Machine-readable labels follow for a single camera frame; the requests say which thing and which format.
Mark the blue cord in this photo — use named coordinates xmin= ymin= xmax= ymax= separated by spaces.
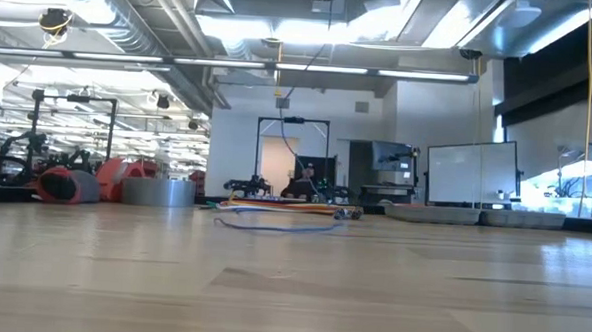
xmin=212 ymin=0 xmax=355 ymax=236

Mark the bundle of coloured wires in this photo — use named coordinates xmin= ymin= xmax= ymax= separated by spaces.
xmin=206 ymin=196 xmax=365 ymax=223

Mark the black cabinet with monitor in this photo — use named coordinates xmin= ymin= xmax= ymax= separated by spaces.
xmin=346 ymin=139 xmax=421 ymax=207

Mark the ceiling cable reel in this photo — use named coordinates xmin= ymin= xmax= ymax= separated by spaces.
xmin=36 ymin=7 xmax=75 ymax=38

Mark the red tape dispenser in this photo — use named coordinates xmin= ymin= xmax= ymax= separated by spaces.
xmin=93 ymin=155 xmax=162 ymax=205

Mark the grey duct tape roll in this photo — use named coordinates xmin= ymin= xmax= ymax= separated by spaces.
xmin=120 ymin=176 xmax=197 ymax=209

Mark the whiteboard on stand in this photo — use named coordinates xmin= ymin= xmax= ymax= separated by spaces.
xmin=423 ymin=137 xmax=524 ymax=210

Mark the person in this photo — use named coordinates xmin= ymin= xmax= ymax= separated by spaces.
xmin=280 ymin=162 xmax=327 ymax=201

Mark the grey cylinder with red rim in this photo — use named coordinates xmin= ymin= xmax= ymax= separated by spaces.
xmin=35 ymin=165 xmax=102 ymax=206

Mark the long ceiling light strip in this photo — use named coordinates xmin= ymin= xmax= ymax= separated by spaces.
xmin=0 ymin=46 xmax=480 ymax=86

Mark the black robot station frame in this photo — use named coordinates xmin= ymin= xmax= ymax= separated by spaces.
xmin=28 ymin=87 xmax=119 ymax=162

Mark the black gantry frame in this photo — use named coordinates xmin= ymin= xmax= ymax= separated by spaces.
xmin=252 ymin=115 xmax=332 ymax=203

